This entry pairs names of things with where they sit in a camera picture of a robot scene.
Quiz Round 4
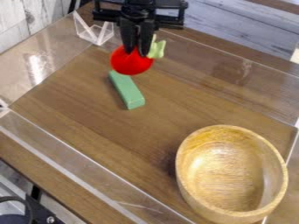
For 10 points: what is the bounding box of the black cable and mount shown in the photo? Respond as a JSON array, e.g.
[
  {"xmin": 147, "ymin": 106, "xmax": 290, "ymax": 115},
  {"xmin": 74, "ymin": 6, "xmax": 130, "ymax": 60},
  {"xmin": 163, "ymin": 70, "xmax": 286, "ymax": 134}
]
[{"xmin": 0, "ymin": 195, "xmax": 67, "ymax": 224}]

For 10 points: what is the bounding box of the red plush strawberry toy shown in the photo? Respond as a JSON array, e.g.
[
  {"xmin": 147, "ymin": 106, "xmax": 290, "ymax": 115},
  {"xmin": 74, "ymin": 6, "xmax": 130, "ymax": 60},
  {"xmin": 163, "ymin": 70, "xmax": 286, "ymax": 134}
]
[{"xmin": 110, "ymin": 37, "xmax": 166, "ymax": 76}]

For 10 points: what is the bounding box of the clear acrylic tray wall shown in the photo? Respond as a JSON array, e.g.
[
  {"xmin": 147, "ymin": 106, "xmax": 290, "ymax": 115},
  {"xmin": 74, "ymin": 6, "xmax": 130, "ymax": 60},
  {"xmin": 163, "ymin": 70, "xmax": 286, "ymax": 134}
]
[{"xmin": 0, "ymin": 17, "xmax": 299, "ymax": 224}]

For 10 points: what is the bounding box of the clear acrylic corner bracket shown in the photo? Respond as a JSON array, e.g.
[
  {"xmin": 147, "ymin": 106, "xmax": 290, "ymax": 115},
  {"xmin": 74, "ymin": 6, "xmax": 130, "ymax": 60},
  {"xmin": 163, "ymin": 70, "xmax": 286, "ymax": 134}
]
[{"xmin": 73, "ymin": 11, "xmax": 115, "ymax": 46}]

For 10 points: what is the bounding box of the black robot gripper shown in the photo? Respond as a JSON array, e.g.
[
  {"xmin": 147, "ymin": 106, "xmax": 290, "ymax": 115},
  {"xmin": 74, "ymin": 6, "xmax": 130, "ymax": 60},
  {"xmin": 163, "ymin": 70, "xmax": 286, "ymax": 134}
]
[{"xmin": 93, "ymin": 0, "xmax": 189, "ymax": 57}]

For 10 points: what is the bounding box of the wooden bowl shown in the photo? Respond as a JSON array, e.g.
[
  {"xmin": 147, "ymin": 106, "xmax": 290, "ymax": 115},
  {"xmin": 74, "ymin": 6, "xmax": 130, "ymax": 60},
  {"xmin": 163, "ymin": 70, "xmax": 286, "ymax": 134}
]
[{"xmin": 175, "ymin": 125, "xmax": 289, "ymax": 224}]

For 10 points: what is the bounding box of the green rectangular block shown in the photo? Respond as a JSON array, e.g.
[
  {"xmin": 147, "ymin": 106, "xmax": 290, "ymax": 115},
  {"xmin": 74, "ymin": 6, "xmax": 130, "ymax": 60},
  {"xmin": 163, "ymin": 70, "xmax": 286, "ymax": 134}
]
[{"xmin": 109, "ymin": 70, "xmax": 146, "ymax": 110}]

